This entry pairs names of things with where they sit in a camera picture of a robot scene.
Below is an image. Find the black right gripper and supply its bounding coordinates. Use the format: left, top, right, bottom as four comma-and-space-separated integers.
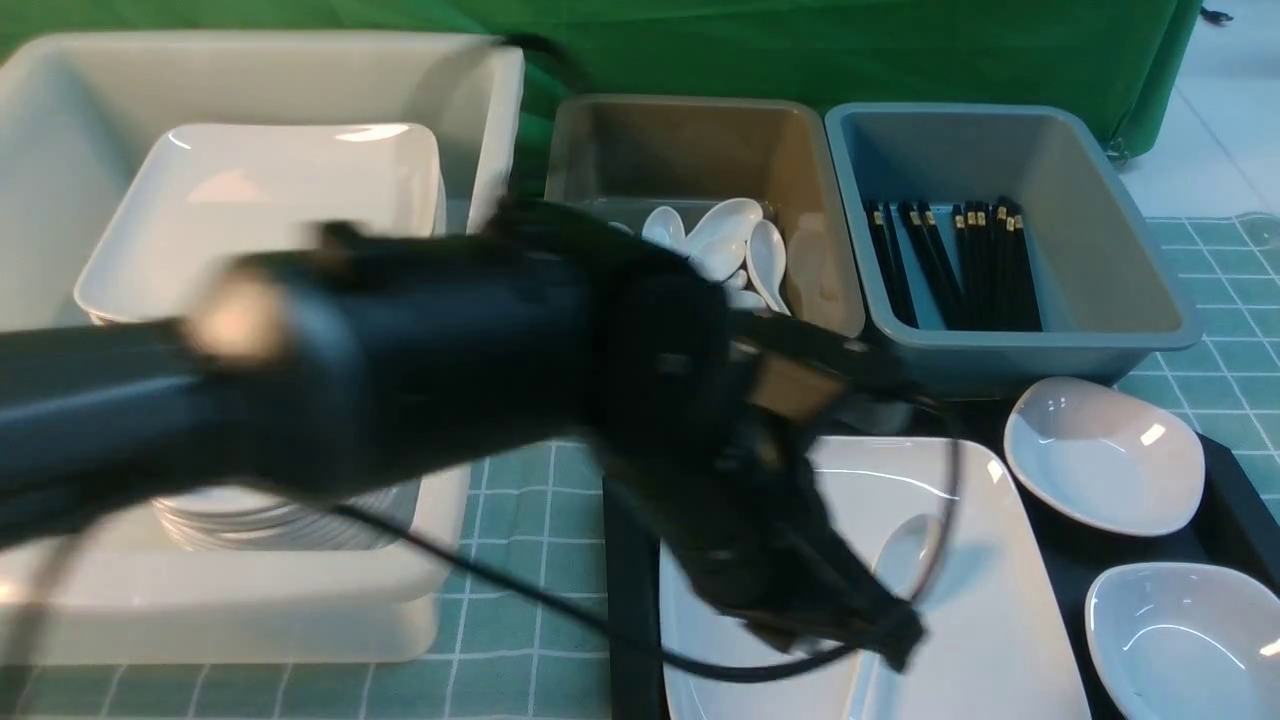
600, 281, 925, 673

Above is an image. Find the white ceramic soup spoon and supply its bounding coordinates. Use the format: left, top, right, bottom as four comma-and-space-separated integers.
847, 512, 941, 719

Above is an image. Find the white square rice plate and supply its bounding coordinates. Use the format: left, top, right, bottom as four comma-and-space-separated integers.
666, 437, 1091, 719

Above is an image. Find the white bowl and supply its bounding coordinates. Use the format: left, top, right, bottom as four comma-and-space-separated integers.
1004, 377, 1206, 538
1085, 562, 1279, 719

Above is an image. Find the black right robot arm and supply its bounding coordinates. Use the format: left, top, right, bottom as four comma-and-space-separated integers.
3, 199, 927, 684

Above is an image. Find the green checked tablecloth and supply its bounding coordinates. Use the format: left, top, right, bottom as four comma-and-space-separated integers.
20, 213, 1277, 719

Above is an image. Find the bundle of black chopsticks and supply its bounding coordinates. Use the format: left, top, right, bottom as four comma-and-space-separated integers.
861, 196, 1044, 333

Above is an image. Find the pile of white spoons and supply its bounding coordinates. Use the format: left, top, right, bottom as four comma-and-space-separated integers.
607, 199, 792, 316

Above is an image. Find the blue-grey plastic bin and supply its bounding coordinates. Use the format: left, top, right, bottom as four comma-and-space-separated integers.
826, 102, 1202, 398

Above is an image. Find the black serving tray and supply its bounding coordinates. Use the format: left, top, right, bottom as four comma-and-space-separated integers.
603, 398, 1279, 719

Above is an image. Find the brown plastic bin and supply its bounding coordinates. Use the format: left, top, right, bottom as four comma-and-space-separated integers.
545, 94, 867, 337

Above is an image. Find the stack of white bowls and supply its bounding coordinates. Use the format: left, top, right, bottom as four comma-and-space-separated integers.
151, 486, 394, 551

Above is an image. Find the green fabric backdrop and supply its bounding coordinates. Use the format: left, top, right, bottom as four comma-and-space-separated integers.
3, 1, 1196, 159

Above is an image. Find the stack of white square plates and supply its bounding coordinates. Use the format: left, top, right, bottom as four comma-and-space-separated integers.
73, 123, 447, 323

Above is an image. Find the large white plastic tub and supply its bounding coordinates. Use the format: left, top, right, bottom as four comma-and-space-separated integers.
3, 32, 525, 666

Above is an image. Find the black cable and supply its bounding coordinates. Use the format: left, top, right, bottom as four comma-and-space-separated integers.
330, 400, 966, 685

